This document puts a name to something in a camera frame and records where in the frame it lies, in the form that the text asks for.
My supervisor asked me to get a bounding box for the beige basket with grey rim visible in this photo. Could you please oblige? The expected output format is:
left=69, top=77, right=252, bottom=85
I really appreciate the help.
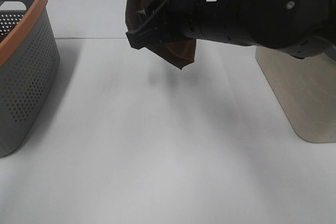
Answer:
left=255, top=47, right=335, bottom=143

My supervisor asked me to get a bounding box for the grey basket with orange rim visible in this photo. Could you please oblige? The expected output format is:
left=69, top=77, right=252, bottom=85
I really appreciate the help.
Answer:
left=1, top=0, right=60, bottom=157

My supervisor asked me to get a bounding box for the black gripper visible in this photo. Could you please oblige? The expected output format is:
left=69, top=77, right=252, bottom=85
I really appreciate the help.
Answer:
left=125, top=0, right=201, bottom=49

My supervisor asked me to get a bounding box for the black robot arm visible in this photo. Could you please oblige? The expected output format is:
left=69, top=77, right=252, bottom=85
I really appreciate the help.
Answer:
left=127, top=0, right=335, bottom=59

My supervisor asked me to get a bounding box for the brown towel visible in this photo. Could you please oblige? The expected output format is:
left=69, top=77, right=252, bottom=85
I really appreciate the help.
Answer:
left=125, top=0, right=196, bottom=69

